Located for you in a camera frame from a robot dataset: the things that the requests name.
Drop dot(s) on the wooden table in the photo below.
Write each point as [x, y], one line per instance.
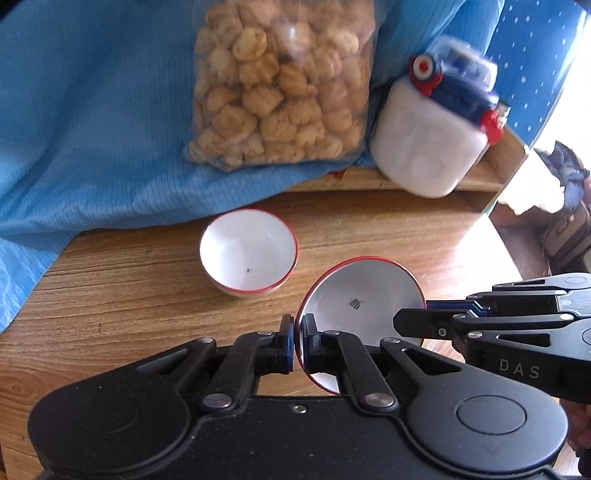
[138, 286]

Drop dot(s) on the white bowl with red rim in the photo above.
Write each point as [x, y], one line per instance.
[244, 244]

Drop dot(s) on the blue polka dot cloth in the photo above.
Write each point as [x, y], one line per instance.
[531, 55]

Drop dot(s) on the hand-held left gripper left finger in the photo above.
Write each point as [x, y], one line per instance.
[288, 341]

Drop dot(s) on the white jug with blue lid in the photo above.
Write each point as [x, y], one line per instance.
[415, 147]

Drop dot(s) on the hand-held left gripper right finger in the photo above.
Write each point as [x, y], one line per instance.
[311, 348]

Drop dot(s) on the wooden desk shelf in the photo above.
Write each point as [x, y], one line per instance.
[489, 184]

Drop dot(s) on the person's right hand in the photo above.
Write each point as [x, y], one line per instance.
[579, 424]

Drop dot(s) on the dark clothes heap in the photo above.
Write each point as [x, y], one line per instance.
[570, 184]

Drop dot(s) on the clear bag of snacks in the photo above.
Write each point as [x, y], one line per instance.
[277, 92]

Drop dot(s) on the white red-rimmed bowl with mark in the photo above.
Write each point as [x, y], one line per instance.
[369, 281]

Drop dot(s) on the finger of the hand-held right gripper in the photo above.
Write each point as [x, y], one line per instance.
[425, 323]
[531, 290]

